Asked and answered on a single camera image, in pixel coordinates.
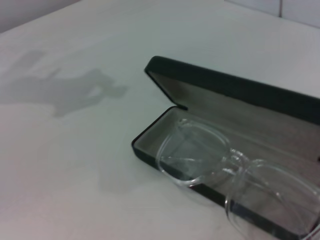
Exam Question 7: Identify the black glasses case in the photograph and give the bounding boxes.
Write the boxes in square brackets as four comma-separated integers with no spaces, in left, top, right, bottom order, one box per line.
[131,55,320,240]

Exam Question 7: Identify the clear plastic glasses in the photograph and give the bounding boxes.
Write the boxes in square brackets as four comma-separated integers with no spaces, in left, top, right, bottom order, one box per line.
[156,117,320,240]

